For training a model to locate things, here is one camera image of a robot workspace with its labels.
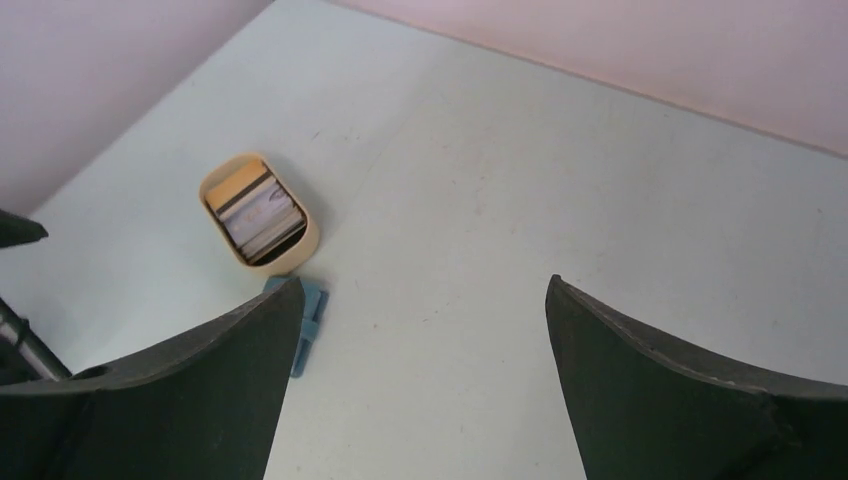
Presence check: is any white grey credit card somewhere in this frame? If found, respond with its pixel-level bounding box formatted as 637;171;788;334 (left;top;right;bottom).
216;177;305;261

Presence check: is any gold credit card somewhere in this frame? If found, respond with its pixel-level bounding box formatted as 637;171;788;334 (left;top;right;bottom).
204;159;267;210

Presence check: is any blue card holder wallet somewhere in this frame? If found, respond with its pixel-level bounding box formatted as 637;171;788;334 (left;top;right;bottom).
290;277;329;378

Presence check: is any beige oval card tray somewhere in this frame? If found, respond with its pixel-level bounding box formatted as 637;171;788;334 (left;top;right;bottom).
198;152;320;276

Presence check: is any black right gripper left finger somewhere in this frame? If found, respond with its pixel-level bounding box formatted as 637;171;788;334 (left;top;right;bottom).
1;280;305;479

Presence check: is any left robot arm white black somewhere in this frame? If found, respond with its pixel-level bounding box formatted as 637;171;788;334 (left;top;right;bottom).
1;210;71;386

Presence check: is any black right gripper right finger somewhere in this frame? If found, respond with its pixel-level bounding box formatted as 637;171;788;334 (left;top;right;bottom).
545;276;847;479

